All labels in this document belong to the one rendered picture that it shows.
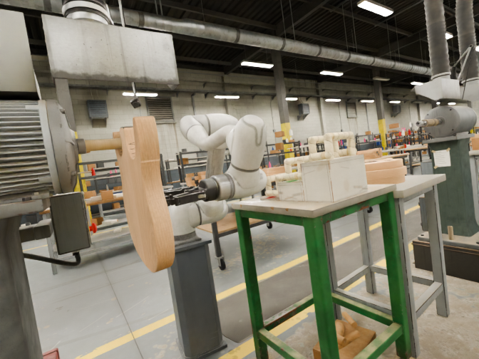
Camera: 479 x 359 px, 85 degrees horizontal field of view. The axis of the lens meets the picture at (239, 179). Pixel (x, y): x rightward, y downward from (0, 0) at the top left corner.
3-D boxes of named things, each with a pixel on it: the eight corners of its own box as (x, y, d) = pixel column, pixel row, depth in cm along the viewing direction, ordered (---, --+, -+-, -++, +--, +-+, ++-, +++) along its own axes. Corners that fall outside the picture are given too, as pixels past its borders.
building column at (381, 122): (388, 164, 1464) (376, 57, 1433) (380, 164, 1499) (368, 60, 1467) (391, 163, 1487) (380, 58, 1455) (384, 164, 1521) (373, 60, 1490)
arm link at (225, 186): (222, 196, 95) (207, 199, 92) (219, 172, 93) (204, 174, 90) (235, 201, 87) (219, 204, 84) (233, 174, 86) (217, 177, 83)
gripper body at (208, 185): (220, 201, 84) (194, 208, 79) (208, 197, 91) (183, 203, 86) (218, 179, 83) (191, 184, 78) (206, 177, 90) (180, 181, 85)
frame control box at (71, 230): (1, 295, 74) (-17, 206, 73) (14, 274, 92) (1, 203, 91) (98, 266, 87) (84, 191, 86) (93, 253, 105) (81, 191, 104)
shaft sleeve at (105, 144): (85, 147, 77) (86, 153, 75) (83, 138, 75) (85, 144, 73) (147, 143, 87) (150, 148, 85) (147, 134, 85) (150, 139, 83)
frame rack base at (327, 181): (334, 202, 103) (329, 159, 102) (304, 201, 116) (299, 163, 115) (368, 191, 120) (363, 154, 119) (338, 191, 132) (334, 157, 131)
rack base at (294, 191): (305, 201, 115) (303, 181, 115) (279, 201, 128) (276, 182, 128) (339, 191, 132) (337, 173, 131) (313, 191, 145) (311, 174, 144)
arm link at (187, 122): (185, 122, 123) (212, 120, 129) (174, 110, 136) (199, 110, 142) (185, 147, 129) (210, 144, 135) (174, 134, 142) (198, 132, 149)
